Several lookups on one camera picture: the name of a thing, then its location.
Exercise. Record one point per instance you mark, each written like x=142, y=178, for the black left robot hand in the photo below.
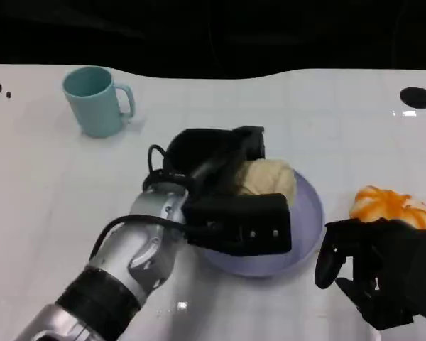
x=199, y=149

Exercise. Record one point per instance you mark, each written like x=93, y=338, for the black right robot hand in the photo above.
x=376, y=248

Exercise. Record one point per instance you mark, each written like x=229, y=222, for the pale green mug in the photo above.
x=94, y=106

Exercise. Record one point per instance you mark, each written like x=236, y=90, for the lilac plate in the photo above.
x=301, y=241

